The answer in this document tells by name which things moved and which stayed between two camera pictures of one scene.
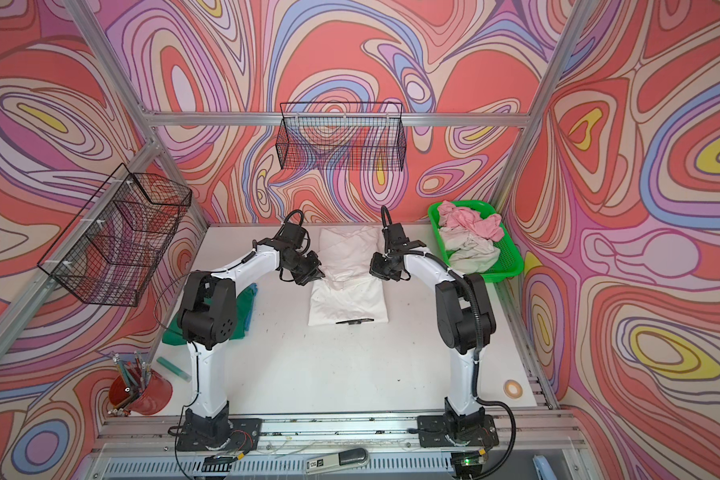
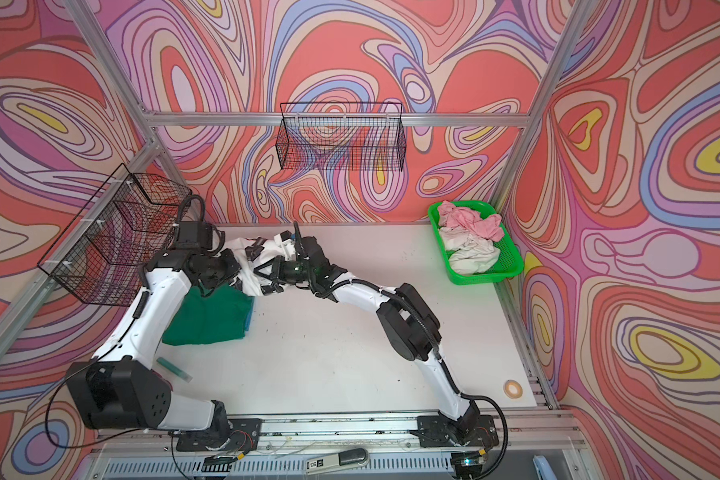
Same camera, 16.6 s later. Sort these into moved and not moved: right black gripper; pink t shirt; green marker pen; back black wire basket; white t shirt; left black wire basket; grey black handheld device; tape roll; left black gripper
Moved: white t shirt; right black gripper; left black gripper
Not moved: green marker pen; pink t shirt; back black wire basket; tape roll; left black wire basket; grey black handheld device
